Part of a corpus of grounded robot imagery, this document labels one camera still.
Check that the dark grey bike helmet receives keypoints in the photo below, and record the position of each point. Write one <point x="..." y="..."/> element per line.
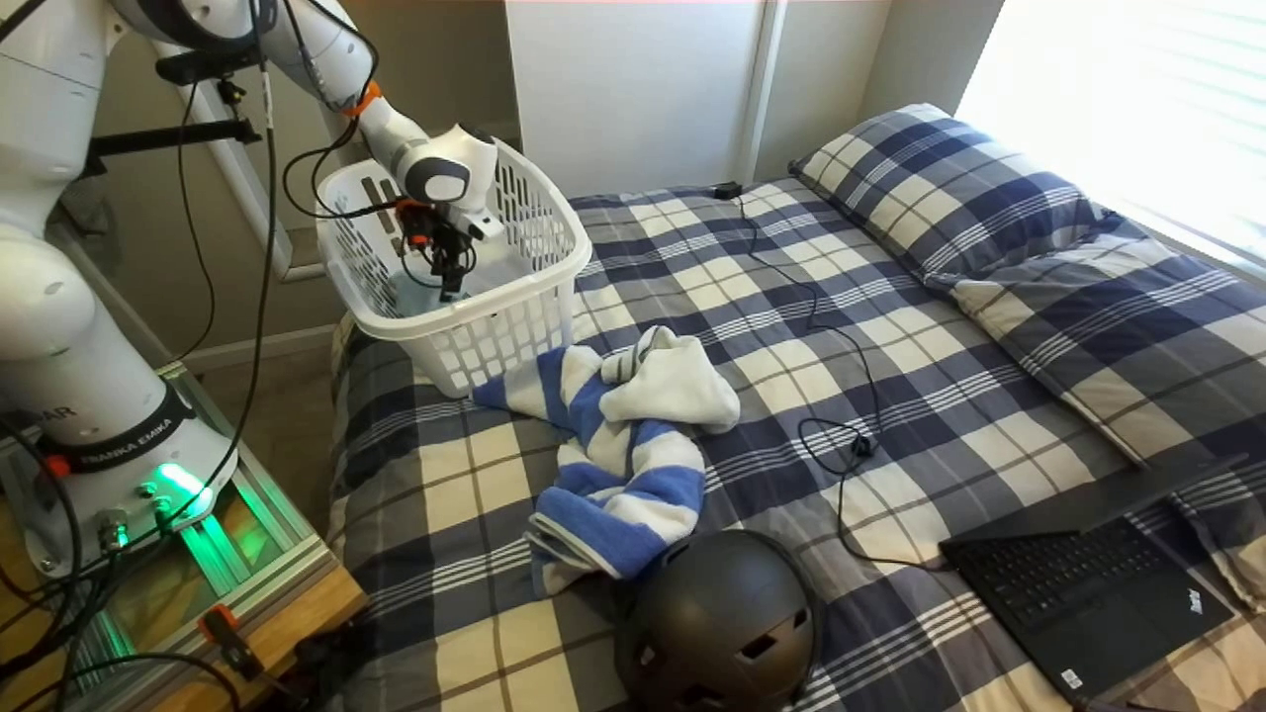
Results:
<point x="719" y="625"/>

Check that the black laptop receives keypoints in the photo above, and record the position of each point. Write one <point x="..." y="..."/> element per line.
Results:
<point x="1081" y="587"/>

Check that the blue white striped towel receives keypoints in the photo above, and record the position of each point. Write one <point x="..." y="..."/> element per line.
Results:
<point x="629" y="476"/>

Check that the white plastic laundry basket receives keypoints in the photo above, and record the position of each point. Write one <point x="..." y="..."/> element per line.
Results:
<point x="512" y="304"/>

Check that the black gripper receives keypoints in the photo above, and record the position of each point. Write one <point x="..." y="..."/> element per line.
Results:
<point x="440" y="246"/>

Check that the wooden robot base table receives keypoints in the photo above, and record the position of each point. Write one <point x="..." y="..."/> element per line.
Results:
<point x="199" y="623"/>

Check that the plaid bed cover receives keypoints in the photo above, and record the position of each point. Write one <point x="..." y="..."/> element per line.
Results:
<point x="877" y="422"/>

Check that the plaid pillow near window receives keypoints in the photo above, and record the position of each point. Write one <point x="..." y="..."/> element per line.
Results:
<point x="1160" y="348"/>

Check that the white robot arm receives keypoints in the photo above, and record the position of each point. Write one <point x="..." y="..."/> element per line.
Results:
<point x="132" y="449"/>

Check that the white window blinds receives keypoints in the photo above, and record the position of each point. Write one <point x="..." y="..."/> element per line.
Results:
<point x="1147" y="104"/>

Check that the light blue towel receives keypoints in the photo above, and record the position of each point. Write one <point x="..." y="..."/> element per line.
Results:
<point x="407" y="299"/>

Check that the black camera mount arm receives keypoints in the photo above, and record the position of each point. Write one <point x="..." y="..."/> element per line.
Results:
<point x="188" y="68"/>

